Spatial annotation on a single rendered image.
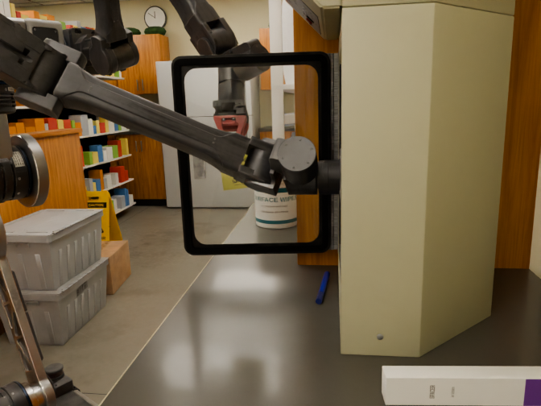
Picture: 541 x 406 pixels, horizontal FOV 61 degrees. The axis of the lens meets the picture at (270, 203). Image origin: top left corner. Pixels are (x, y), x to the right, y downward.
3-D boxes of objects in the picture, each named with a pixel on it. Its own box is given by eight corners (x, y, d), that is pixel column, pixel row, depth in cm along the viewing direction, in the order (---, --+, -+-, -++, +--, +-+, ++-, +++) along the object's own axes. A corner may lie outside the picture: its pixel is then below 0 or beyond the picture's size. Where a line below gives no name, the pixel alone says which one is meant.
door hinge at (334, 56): (338, 249, 97) (338, 52, 88) (338, 253, 94) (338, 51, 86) (330, 249, 97) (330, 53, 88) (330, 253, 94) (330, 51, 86)
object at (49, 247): (110, 256, 305) (105, 208, 298) (58, 293, 246) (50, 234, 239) (51, 255, 310) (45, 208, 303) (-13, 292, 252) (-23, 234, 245)
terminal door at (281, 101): (331, 252, 96) (330, 50, 87) (184, 255, 97) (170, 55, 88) (330, 251, 96) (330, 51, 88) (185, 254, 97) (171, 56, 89)
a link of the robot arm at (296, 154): (262, 143, 82) (245, 187, 80) (250, 111, 71) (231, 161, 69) (327, 161, 79) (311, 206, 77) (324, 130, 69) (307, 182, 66)
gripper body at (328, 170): (361, 153, 80) (318, 154, 81) (364, 160, 70) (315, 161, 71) (361, 190, 81) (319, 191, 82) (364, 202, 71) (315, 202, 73)
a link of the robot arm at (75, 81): (49, 50, 78) (18, 105, 75) (40, 31, 72) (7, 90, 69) (282, 150, 83) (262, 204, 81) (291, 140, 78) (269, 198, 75)
